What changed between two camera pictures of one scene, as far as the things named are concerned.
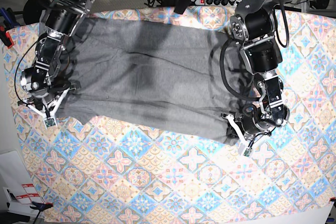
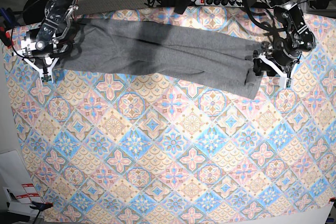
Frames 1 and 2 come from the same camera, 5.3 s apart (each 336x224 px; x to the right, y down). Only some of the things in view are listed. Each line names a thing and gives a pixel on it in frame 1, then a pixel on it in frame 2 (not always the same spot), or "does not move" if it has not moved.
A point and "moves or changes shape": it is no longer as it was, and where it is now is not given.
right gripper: (41, 97) to (43, 59)
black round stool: (33, 7) does not move
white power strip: (217, 1) does not move
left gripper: (252, 124) to (282, 52)
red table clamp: (2, 28) does not move
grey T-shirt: (158, 76) moves or changes shape
